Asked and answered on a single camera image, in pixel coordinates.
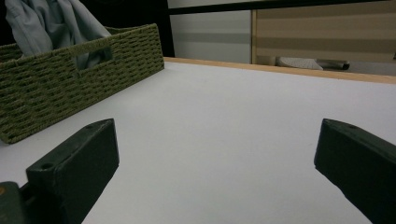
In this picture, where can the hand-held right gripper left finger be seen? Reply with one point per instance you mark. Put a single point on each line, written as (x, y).
(77, 165)

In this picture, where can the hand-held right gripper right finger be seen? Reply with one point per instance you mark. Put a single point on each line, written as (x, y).
(358, 161)

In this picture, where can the green woven basket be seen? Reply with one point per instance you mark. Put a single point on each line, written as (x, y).
(62, 90)

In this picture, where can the light blue cloth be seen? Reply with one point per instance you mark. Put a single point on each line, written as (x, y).
(46, 28)

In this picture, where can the white and black object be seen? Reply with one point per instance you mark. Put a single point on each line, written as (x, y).
(308, 63)

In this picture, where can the striped beige roller blind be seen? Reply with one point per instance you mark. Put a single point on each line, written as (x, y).
(323, 31)

